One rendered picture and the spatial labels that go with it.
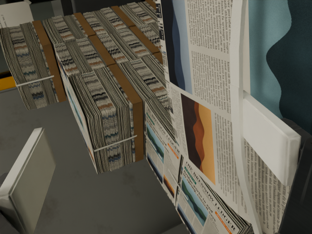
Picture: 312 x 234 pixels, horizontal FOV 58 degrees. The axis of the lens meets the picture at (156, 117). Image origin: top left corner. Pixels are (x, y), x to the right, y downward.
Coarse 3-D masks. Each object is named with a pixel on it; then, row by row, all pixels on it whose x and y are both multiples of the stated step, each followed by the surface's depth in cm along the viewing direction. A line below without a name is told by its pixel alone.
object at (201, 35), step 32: (160, 0) 31; (192, 0) 25; (224, 0) 20; (160, 32) 34; (192, 32) 26; (224, 32) 22; (192, 64) 28; (224, 64) 23; (192, 96) 30; (224, 96) 24; (192, 128) 32; (224, 128) 26; (192, 160) 35; (224, 160) 28; (224, 192) 30
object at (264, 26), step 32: (256, 0) 18; (288, 0) 15; (256, 32) 18; (288, 32) 16; (256, 64) 19; (288, 64) 17; (256, 96) 20; (288, 96) 18; (256, 160) 23; (256, 192) 24; (288, 192) 20
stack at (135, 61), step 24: (120, 48) 139; (144, 48) 139; (144, 72) 125; (144, 96) 113; (144, 120) 120; (168, 120) 103; (144, 144) 131; (168, 144) 101; (168, 168) 110; (192, 168) 89; (168, 192) 120; (192, 192) 95; (192, 216) 102; (216, 216) 83
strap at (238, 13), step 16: (240, 0) 16; (240, 16) 16; (240, 32) 17; (240, 48) 17; (240, 64) 17; (240, 80) 18; (240, 96) 18; (240, 112) 19; (240, 128) 19; (240, 144) 20; (240, 160) 21; (240, 176) 22; (256, 224) 24
